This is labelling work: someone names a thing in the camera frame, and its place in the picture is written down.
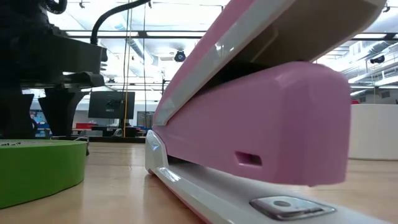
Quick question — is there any small black ceiling camera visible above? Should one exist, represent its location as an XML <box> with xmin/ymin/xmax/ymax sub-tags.
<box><xmin>369</xmin><ymin>54</ymin><xmax>386</xmax><ymax>65</ymax></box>

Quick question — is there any black metal table frame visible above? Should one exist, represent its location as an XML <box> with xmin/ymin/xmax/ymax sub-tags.
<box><xmin>88</xmin><ymin>135</ymin><xmax>147</xmax><ymax>144</ymax></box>

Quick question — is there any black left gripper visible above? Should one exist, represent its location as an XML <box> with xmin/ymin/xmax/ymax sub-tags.
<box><xmin>0</xmin><ymin>29</ymin><xmax>108</xmax><ymax>140</ymax></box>

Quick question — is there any white plastic bin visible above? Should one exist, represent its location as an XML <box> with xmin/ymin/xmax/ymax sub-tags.
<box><xmin>348</xmin><ymin>103</ymin><xmax>398</xmax><ymax>162</ymax></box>

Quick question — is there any green tape roll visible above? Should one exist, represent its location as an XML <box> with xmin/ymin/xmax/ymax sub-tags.
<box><xmin>0</xmin><ymin>138</ymin><xmax>88</xmax><ymax>210</ymax></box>

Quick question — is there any pink stapler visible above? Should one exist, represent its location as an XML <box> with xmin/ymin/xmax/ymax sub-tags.
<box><xmin>144</xmin><ymin>0</ymin><xmax>390</xmax><ymax>224</ymax></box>

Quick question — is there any yellow hanging cable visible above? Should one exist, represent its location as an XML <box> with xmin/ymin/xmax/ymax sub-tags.
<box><xmin>123</xmin><ymin>0</ymin><xmax>134</xmax><ymax>138</ymax></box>

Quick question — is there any black hanging cable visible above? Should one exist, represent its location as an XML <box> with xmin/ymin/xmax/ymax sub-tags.
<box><xmin>142</xmin><ymin>0</ymin><xmax>148</xmax><ymax>138</ymax></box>

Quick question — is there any black dome camera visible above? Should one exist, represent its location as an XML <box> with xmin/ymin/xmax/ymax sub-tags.
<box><xmin>174</xmin><ymin>49</ymin><xmax>187</xmax><ymax>63</ymax></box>

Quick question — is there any black overhead light bar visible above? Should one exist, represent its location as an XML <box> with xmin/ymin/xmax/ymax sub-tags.
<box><xmin>63</xmin><ymin>29</ymin><xmax>398</xmax><ymax>41</ymax></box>

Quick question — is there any black monitor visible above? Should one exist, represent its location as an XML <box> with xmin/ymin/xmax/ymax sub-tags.
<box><xmin>87</xmin><ymin>90</ymin><xmax>136</xmax><ymax>120</ymax></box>

